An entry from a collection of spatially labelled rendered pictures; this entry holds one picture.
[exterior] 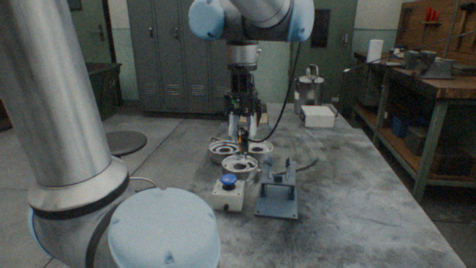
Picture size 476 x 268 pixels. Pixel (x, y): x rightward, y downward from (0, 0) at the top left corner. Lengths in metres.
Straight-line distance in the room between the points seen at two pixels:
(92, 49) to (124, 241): 4.52
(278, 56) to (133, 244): 3.80
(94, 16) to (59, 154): 4.37
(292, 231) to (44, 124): 0.51
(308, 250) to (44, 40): 0.55
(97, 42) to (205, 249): 4.49
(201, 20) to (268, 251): 0.46
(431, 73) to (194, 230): 2.16
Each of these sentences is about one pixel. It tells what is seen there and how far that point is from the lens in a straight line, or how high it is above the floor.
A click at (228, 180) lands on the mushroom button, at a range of 0.70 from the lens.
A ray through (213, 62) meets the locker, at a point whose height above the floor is 0.74.
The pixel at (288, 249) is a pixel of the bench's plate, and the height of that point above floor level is 0.80.
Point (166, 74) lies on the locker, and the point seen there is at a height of 0.60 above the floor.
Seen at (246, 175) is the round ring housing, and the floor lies 0.83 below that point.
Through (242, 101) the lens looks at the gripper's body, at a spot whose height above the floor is 1.05.
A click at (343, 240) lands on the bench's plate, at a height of 0.80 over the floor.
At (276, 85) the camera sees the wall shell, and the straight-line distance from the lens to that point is 4.08.
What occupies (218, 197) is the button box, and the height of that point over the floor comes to 0.84.
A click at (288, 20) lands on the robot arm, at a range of 0.50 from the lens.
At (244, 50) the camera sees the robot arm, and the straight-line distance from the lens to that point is 0.66.
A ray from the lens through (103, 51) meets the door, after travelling 4.70.
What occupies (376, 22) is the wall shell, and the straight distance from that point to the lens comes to 4.18.
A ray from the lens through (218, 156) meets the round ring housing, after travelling 0.91.
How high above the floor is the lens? 1.23
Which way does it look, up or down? 22 degrees down
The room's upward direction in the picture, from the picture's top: straight up
